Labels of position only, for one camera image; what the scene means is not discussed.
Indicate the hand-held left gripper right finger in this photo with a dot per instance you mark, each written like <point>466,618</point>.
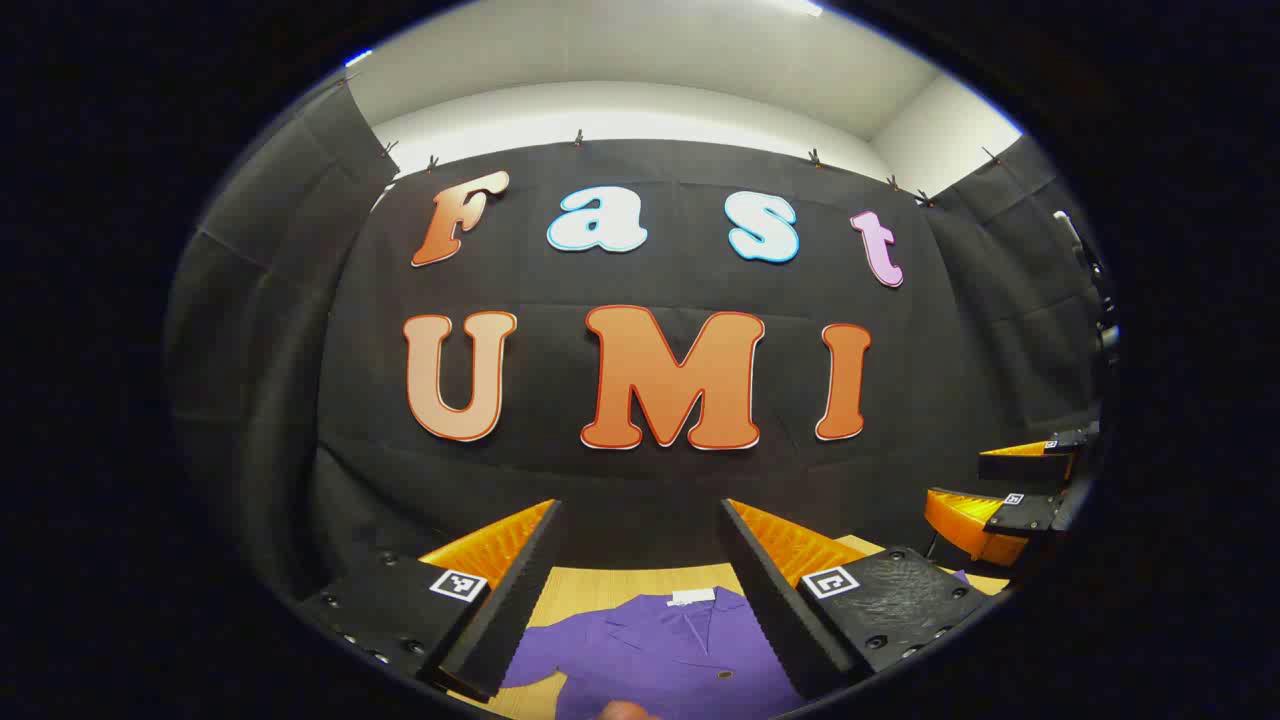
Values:
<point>765,600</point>

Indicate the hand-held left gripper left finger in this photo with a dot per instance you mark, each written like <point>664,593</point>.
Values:
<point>515,600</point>

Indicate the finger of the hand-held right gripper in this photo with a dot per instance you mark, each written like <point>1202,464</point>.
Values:
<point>1020,515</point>
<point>1020,466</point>

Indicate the purple knit cardigan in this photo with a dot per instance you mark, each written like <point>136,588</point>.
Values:
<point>660,650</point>

